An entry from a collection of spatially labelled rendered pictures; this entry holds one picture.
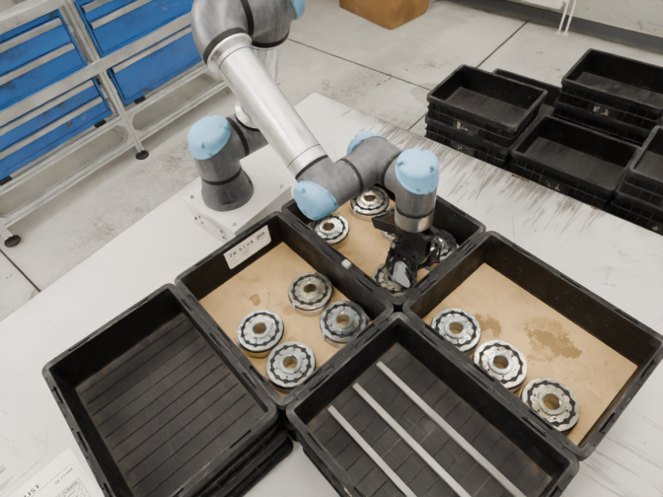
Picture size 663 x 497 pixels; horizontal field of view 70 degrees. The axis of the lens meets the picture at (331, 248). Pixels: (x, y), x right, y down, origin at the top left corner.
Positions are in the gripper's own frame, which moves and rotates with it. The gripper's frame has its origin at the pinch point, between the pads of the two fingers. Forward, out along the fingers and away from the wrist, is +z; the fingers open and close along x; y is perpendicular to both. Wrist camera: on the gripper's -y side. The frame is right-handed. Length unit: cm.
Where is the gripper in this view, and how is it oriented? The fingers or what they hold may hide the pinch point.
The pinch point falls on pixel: (403, 272)
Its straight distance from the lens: 111.0
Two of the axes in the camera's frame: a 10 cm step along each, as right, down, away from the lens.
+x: 7.9, -5.2, 3.4
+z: 0.8, 6.3, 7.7
